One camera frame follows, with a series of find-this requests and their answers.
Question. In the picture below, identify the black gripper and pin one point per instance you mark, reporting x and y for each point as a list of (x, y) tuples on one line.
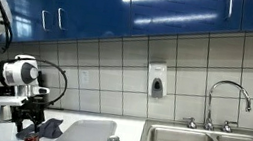
[(32, 105)]

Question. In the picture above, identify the red soda can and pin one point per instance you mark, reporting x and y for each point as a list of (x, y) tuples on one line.
[(32, 140)]

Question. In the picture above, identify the grey plastic tray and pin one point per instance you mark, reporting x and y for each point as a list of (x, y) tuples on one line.
[(86, 138)]

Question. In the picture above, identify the dark blue-grey cloth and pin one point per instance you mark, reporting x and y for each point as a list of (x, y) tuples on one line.
[(50, 128)]

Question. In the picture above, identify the steel coffee carafe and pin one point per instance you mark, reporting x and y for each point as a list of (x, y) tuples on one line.
[(3, 114)]

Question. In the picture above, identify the chrome gooseneck faucet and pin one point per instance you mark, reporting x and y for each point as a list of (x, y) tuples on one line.
[(210, 103)]

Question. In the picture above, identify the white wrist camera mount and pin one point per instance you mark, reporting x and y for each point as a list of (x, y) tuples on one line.
[(9, 100)]

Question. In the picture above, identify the white wall outlet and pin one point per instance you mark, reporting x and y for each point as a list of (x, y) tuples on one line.
[(84, 78)]

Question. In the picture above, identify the white wall soap dispenser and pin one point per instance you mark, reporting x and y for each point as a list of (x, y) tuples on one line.
[(157, 80)]

